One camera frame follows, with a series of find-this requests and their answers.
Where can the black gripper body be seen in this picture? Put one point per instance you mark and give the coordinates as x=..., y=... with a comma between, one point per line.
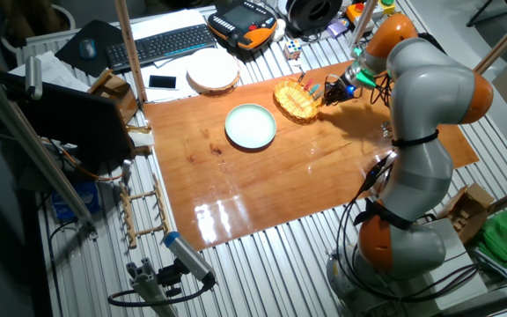
x=343, y=92

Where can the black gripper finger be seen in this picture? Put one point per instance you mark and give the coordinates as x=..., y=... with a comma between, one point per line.
x=330, y=88

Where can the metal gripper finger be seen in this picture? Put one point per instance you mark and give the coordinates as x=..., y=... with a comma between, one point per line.
x=331, y=100

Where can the yellow orange woven basket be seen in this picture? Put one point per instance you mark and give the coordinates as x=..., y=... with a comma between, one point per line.
x=295, y=101

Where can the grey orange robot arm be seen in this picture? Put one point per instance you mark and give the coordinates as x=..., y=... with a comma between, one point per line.
x=425, y=88

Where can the grey clothespin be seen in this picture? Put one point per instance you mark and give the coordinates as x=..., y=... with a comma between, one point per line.
x=318, y=95

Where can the blue clothespin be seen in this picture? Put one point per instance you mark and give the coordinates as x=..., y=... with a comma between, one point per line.
x=314, y=89

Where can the pink clothespin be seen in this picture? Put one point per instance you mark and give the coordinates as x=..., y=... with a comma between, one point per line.
x=308, y=84

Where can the dark clothespin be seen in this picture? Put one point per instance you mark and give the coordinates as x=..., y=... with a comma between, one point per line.
x=301, y=77

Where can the small white block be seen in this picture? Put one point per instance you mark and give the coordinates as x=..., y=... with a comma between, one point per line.
x=296, y=63

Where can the rubik's cube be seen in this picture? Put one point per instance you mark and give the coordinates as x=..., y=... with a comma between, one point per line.
x=292, y=49

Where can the purple small device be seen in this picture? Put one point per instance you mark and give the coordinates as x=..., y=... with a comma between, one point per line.
x=337, y=28

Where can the black filament spool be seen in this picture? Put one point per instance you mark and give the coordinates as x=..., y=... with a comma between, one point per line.
x=313, y=13

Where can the white figurine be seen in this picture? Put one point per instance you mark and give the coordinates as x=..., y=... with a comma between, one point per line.
x=278, y=30

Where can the orange emergency stop box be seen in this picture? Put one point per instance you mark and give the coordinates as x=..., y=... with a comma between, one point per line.
x=354, y=13

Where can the light green round plate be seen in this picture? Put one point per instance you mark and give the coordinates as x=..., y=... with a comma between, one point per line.
x=250, y=126

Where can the yellow box with green button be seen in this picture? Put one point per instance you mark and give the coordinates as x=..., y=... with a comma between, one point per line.
x=387, y=6

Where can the brown wooden board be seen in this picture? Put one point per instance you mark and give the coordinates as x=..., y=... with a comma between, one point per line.
x=258, y=185

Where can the black orange teach pendant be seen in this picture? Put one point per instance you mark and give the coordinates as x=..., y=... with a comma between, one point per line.
x=240, y=19

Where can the white smartphone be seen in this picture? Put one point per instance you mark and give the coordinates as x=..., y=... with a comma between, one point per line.
x=162, y=82

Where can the black keyboard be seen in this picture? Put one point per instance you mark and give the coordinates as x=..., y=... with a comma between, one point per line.
x=161, y=46

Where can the brown cardboard box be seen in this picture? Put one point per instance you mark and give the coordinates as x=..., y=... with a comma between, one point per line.
x=471, y=211

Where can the white paper stack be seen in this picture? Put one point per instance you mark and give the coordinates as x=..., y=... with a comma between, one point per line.
x=165, y=22

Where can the white gold tissue pack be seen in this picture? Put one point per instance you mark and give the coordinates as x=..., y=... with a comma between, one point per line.
x=141, y=138

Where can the brown wooden box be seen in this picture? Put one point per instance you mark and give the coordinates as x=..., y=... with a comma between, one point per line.
x=115, y=90

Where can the black mouse pad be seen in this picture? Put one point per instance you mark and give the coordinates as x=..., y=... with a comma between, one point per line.
x=104, y=37

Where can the wooden slatted rack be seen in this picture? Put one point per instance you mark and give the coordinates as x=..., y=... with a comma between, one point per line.
x=127, y=211

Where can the black monitor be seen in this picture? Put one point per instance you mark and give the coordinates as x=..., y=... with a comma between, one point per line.
x=77, y=123

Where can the blue box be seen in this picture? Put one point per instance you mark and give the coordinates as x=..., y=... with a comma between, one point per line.
x=77, y=200

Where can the white paper sheets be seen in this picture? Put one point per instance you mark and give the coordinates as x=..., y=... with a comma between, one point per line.
x=53, y=70

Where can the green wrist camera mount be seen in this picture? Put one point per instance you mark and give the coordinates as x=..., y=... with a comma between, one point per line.
x=365, y=75

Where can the silver metal post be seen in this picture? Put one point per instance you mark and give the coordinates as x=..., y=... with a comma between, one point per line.
x=363, y=22

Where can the wooden upright post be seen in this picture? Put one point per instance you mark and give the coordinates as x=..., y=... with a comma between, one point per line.
x=129, y=48

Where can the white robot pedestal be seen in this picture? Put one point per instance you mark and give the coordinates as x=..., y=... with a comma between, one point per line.
x=456, y=264

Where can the silver camera with blue end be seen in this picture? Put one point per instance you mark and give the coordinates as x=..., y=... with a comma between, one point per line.
x=189, y=255

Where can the grey aluminium profile bracket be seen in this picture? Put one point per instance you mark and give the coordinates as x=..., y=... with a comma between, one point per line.
x=148, y=286

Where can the silver camera on pole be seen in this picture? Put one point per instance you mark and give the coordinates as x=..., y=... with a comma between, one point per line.
x=33, y=77

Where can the aluminium frame bar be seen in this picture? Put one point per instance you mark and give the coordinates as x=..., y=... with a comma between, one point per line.
x=38, y=149

